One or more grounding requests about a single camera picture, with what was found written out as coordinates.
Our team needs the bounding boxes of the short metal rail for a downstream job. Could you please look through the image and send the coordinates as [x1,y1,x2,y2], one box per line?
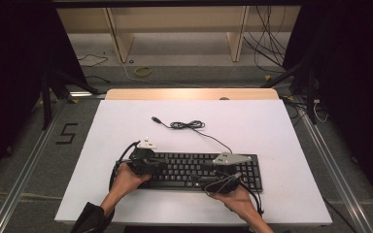
[68,91,107,99]

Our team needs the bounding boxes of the black frame beam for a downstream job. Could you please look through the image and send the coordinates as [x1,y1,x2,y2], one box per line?
[51,0,306,10]

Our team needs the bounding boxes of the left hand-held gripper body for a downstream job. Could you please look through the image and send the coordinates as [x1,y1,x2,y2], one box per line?
[126,137,159,177]

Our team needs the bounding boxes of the left hand-held gripper cable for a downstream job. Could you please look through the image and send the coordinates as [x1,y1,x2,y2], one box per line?
[109,140,142,192]

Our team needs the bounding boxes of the tangle of cables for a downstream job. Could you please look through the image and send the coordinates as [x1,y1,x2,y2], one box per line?
[281,95,330,124]

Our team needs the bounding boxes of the black keyboard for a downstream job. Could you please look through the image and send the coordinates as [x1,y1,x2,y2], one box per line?
[135,151,264,194]

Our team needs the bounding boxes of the hand-held gripper cable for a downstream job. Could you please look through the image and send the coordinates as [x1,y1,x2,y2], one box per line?
[109,140,142,192]
[203,171,265,216]

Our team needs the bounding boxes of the black keyboard cable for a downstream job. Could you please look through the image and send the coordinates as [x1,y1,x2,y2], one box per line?
[151,116,234,155]

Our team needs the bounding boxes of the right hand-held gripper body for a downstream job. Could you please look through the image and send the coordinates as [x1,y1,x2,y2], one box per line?
[199,151,253,195]

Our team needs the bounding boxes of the white board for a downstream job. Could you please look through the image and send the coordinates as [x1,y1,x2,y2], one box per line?
[53,99,333,227]

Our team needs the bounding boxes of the metal floor rail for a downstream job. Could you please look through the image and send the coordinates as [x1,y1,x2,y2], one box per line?
[295,96,373,233]
[0,100,62,233]

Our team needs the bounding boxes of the person's left hand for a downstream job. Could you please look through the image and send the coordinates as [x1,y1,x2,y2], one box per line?
[110,162,153,203]

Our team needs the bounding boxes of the light wooden table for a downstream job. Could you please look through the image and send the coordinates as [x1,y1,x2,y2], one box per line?
[105,87,280,101]

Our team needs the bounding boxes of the light wooden furniture frame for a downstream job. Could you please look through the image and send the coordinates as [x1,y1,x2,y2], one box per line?
[56,5,302,64]

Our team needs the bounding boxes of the dark curtain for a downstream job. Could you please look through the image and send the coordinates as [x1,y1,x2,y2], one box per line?
[283,0,373,216]
[0,0,89,190]

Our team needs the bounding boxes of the thin black floor cable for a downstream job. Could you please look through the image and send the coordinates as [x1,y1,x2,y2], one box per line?
[77,52,110,68]

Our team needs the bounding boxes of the white floor cable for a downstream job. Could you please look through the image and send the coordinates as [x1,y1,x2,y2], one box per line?
[119,61,206,89]

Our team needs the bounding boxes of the right hand-held gripper cable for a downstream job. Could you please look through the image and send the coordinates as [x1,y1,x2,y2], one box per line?
[203,171,265,216]

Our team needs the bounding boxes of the black metal stand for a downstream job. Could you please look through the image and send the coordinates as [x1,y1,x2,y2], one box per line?
[260,57,319,125]
[40,64,101,131]

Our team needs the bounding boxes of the person's right hand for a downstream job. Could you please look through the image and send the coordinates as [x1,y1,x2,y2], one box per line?
[207,185,257,218]

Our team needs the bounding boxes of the bundle of black cables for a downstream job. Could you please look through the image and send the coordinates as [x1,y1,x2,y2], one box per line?
[242,5,288,75]

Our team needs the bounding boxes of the yellow tape roll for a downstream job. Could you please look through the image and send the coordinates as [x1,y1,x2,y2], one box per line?
[134,66,153,78]

